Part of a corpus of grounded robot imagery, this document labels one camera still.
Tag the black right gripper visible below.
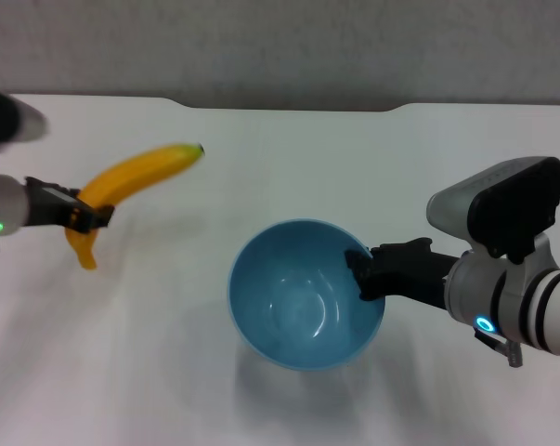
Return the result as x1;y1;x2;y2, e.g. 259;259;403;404
343;237;460;310

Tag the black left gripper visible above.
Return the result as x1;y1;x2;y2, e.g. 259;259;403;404
23;176;116;233

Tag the yellow plastic banana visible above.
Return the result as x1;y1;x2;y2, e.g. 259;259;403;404
64;141;205;272

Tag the blue plastic bowl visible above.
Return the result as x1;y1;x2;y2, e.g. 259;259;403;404
227;218;386;372

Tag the white table cover cloth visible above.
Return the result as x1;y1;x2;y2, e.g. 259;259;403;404
0;94;560;446

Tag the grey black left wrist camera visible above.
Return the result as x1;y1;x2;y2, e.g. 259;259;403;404
0;83;48;154

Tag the grey connector with black cable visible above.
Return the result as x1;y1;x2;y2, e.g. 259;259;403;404
473;327;525;368

